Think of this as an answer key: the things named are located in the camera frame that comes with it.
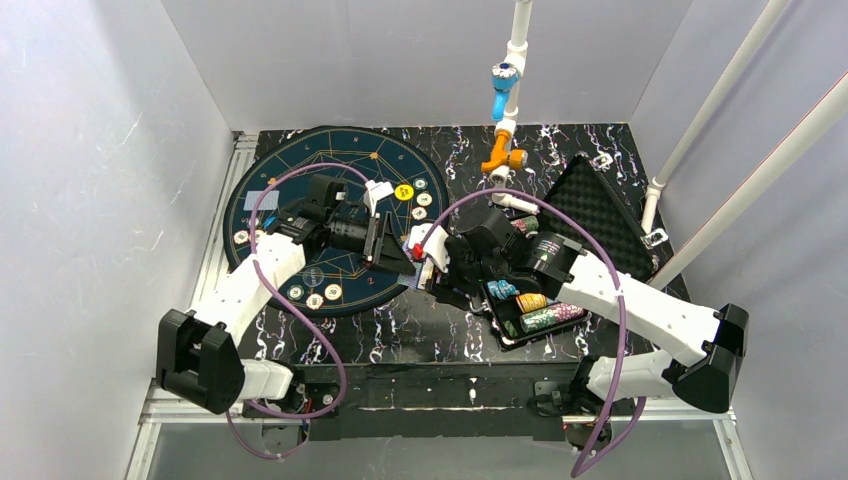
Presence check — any red and white poker chip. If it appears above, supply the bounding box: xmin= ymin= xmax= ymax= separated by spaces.
xmin=411 ymin=206 xmax=428 ymax=221

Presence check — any blue backed playing card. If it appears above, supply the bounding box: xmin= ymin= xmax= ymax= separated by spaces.
xmin=243 ymin=190 xmax=279 ymax=212

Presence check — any clear dealer button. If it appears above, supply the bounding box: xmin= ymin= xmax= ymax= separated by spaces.
xmin=302 ymin=267 xmax=325 ymax=289

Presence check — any yellow big blind button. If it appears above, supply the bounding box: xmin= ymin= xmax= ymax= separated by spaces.
xmin=394 ymin=184 xmax=416 ymax=202

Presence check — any yellow poker chip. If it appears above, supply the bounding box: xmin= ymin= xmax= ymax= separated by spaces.
xmin=416 ymin=192 xmax=433 ymax=207
xmin=324 ymin=284 xmax=343 ymax=301

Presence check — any boxed deck of playing cards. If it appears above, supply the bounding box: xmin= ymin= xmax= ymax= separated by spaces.
xmin=397 ymin=259 xmax=436 ymax=293

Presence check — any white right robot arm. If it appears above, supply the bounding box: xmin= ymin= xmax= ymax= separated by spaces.
xmin=409 ymin=210 xmax=749 ymax=413

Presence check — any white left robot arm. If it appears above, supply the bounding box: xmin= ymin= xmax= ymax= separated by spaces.
xmin=155 ymin=174 xmax=416 ymax=414

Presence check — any light blue chip stack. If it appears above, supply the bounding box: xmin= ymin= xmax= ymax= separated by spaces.
xmin=486 ymin=280 xmax=520 ymax=300

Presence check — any red and green chip row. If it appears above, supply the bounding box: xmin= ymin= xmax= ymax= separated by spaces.
xmin=510 ymin=216 xmax=539 ymax=236

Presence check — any yellow chip stack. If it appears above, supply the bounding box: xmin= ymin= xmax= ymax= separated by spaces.
xmin=515 ymin=293 xmax=549 ymax=314

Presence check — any green and purple chip row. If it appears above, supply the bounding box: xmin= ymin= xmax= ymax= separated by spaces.
xmin=519 ymin=303 xmax=585 ymax=333

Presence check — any round dark blue poker mat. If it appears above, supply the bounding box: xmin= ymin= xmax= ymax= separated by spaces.
xmin=222 ymin=126 xmax=449 ymax=318

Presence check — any black poker chip case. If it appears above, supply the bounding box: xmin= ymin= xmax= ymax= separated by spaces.
xmin=483 ymin=155 xmax=659 ymax=349

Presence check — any white thin diagonal pole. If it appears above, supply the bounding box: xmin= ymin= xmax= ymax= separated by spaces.
xmin=641 ymin=0 xmax=791 ymax=234

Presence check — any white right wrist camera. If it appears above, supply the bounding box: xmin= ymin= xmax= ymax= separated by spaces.
xmin=406 ymin=223 xmax=450 ymax=273

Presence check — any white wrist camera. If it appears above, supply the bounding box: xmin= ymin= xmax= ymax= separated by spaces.
xmin=406 ymin=223 xmax=450 ymax=273
xmin=363 ymin=180 xmax=394 ymax=217

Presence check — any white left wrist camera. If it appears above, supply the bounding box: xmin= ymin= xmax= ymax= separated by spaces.
xmin=363 ymin=180 xmax=394 ymax=217

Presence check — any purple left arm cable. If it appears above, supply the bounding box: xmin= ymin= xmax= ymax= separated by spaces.
xmin=225 ymin=162 xmax=372 ymax=461

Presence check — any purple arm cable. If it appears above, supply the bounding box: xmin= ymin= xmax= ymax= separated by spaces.
xmin=225 ymin=162 xmax=372 ymax=461
xmin=417 ymin=187 xmax=647 ymax=478

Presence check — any white pipe camera stand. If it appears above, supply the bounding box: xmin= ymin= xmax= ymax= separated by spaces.
xmin=481 ymin=0 xmax=533 ymax=189

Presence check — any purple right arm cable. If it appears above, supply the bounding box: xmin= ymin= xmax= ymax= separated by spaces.
xmin=417 ymin=187 xmax=647 ymax=478

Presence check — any aluminium frame rail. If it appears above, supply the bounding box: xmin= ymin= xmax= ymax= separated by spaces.
xmin=125 ymin=132 xmax=259 ymax=479

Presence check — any white diagonal frame pole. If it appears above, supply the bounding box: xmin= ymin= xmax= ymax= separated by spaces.
xmin=649 ymin=74 xmax=847 ymax=289

